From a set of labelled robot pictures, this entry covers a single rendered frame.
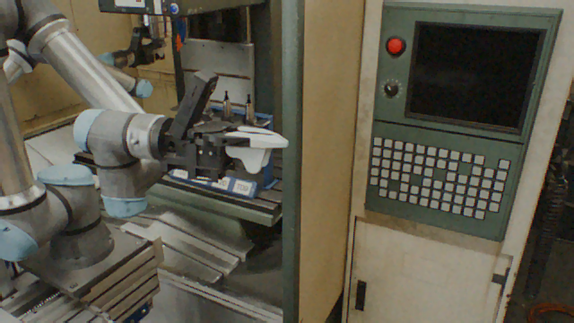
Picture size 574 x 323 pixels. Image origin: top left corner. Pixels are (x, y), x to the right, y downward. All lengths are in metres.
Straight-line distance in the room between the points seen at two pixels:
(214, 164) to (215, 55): 1.86
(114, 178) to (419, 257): 1.17
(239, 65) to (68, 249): 1.55
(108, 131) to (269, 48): 1.69
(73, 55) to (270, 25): 1.53
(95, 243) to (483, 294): 1.26
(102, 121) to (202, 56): 1.83
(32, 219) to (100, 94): 0.29
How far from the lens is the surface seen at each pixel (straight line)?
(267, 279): 1.67
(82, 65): 0.93
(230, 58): 2.44
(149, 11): 1.88
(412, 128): 1.39
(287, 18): 0.99
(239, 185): 1.88
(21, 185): 0.98
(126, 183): 0.79
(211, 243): 1.90
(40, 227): 1.01
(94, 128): 0.77
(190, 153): 0.68
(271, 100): 2.42
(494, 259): 1.62
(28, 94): 2.97
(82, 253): 1.14
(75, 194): 1.08
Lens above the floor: 1.83
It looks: 25 degrees down
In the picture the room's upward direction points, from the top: straight up
